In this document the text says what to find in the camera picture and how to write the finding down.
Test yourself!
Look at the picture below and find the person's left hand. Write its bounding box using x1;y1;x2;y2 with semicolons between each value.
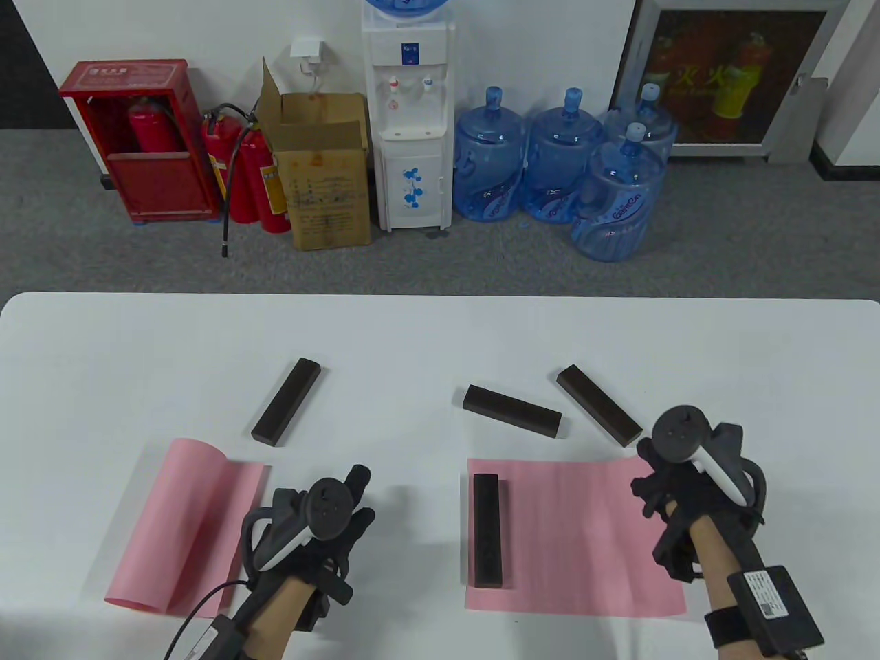
241;464;377;606

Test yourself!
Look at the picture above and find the person's right hand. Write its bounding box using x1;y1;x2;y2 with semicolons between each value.
631;423;765;585

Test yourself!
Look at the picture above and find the black and white tracking controller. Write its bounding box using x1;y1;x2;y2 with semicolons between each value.
254;478;358;571
650;406;754;509

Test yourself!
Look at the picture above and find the pink paper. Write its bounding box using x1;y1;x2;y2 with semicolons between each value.
464;457;688;618
104;438;269;619

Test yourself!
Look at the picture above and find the dark wooden bar paperweight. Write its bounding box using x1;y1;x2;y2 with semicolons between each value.
462;384;563;439
472;473;513;590
555;364;644;448
250;357;322;448

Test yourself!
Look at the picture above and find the person's left forearm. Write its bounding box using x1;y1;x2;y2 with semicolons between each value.
230;577;317;660

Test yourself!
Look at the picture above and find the black wrist sensor box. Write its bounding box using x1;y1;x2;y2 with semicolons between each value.
727;565;826;654
199;615;245;660

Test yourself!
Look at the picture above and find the blue water jug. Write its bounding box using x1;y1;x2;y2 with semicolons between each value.
604;82;679;166
520;87;606;226
452;86;530;222
571;122;668;263

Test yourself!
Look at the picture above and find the grey glass-door fire cabinet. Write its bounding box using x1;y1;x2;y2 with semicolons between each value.
608;0;850;164

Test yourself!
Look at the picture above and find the open cardboard box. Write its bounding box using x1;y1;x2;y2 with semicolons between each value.
256;58;373;252

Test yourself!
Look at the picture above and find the red fire extinguisher yellow label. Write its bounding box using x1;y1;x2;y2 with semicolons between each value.
237;127;293;234

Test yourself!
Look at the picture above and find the red fire extinguisher cabinet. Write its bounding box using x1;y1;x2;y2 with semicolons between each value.
58;59;222;224

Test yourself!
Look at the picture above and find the red extinguisher behind glass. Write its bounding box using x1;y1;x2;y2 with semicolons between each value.
715;33;769;121
646;34;678;104

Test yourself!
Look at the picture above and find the white water dispenser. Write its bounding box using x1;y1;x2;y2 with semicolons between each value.
361;12;457;233

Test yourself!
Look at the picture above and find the red extinguisher inside red cabinet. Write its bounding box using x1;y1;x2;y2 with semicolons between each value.
127;96;186;153

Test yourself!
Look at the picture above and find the blue bottle on dispenser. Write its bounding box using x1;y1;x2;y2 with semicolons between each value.
363;0;451;21

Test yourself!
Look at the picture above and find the black sensor cable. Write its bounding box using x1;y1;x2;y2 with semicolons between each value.
164;581;252;660

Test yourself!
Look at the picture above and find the red fire extinguisher with hose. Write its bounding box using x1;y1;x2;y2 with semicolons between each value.
201;103;262;259

